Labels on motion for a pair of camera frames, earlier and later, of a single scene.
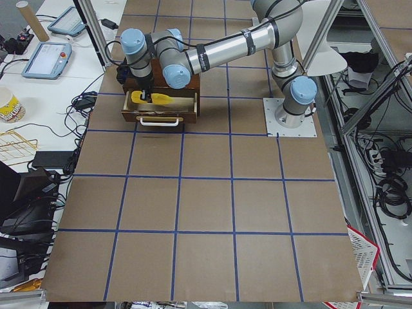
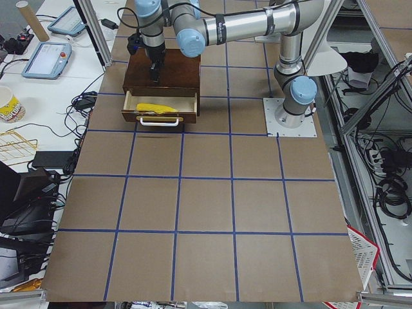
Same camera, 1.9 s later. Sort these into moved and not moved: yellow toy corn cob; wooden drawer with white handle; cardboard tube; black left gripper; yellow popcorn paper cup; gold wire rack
Moved: black left gripper; yellow toy corn cob
Not moved: wooden drawer with white handle; yellow popcorn paper cup; cardboard tube; gold wire rack
